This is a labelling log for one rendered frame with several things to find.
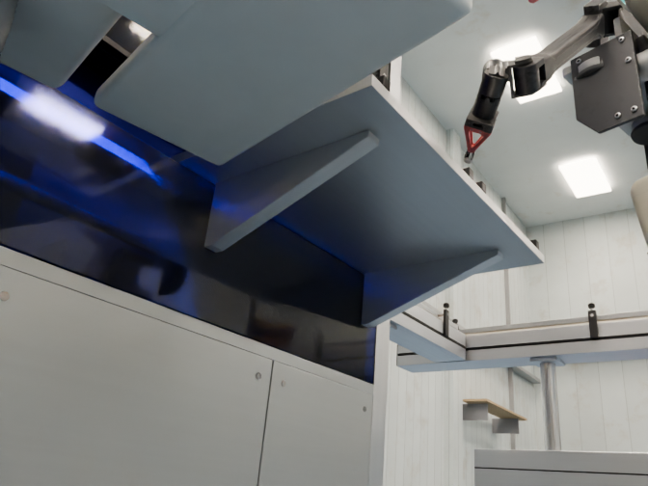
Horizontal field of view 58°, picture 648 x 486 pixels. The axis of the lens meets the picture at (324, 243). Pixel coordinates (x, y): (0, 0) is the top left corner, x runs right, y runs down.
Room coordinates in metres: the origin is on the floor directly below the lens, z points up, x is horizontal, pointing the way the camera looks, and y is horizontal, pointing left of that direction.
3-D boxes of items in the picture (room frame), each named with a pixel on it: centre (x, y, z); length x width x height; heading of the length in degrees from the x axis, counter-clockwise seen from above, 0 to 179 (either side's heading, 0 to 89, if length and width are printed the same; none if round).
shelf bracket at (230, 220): (0.87, 0.07, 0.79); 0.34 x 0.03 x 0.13; 51
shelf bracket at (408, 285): (1.26, -0.25, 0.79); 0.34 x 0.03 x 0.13; 51
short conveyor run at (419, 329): (1.83, -0.27, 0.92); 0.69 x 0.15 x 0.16; 141
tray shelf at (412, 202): (1.07, -0.08, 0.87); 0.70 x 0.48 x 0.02; 141
